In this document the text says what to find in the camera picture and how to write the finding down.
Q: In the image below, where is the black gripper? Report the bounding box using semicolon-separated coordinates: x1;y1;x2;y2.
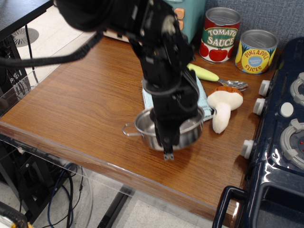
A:
150;79;200;161

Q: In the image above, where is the silver pan with two handles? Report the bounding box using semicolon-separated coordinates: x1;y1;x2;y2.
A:
122;107;215;151

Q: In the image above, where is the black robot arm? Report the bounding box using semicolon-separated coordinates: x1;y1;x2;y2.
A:
54;0;200;159

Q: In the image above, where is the light blue folded towel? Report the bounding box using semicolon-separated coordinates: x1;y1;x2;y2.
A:
142;76;212;121

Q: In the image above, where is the plush mushroom toy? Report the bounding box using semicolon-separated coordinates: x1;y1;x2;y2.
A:
207;86;243;134

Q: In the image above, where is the black table leg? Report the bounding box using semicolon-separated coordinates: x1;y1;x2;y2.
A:
97;191;130;228

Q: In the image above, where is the dark blue toy stove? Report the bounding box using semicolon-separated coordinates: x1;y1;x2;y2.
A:
213;38;304;228

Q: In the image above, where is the pineapple slices can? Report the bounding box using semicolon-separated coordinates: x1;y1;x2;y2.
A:
235;29;279;75

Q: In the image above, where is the tomato sauce can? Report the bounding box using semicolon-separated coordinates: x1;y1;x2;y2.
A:
199;7;242;63

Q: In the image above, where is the toy microwave oven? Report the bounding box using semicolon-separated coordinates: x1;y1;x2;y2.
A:
105;0;205;46

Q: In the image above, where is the black desk at left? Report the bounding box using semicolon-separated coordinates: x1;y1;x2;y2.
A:
0;0;53;41

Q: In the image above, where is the spoon with green handle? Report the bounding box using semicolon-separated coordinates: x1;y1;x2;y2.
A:
187;64;248;91

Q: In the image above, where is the blue cable under table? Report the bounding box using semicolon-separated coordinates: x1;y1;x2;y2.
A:
47;166;74;228

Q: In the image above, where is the black braided cable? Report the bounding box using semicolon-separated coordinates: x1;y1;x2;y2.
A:
0;30;105;68

